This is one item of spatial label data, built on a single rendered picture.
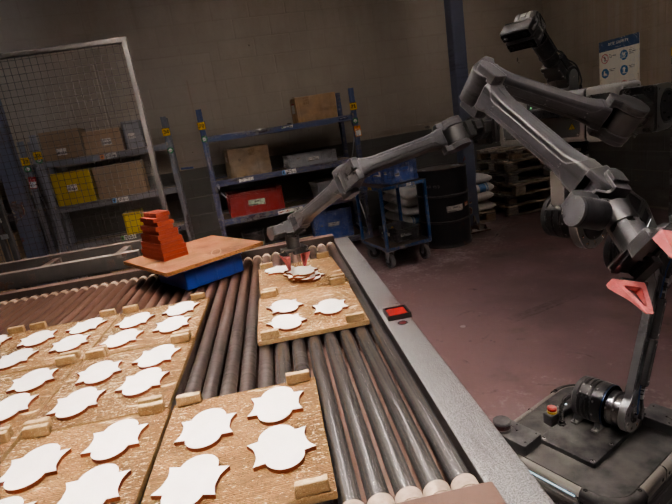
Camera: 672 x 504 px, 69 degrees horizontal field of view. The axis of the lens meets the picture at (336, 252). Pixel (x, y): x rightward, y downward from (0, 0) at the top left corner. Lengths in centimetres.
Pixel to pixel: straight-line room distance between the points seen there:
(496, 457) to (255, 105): 589
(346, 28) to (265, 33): 105
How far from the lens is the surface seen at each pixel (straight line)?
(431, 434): 106
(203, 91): 651
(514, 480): 96
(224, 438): 113
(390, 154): 162
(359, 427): 109
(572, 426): 224
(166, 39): 660
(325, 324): 155
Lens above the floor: 154
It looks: 15 degrees down
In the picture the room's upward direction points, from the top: 9 degrees counter-clockwise
